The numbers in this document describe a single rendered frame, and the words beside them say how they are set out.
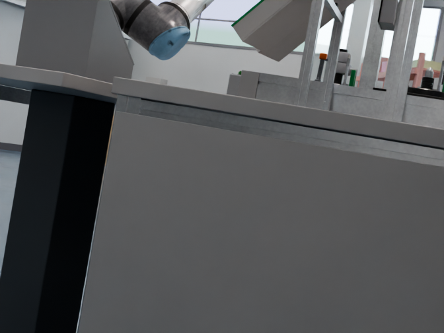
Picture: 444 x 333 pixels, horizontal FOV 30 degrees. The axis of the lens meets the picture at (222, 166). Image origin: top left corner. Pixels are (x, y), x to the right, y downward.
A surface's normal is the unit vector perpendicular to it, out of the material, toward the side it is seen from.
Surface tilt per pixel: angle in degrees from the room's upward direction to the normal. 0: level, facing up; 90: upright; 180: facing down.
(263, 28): 135
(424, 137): 90
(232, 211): 90
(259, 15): 90
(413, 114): 90
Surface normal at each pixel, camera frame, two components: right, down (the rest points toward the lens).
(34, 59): -0.54, -0.07
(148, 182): -0.25, -0.02
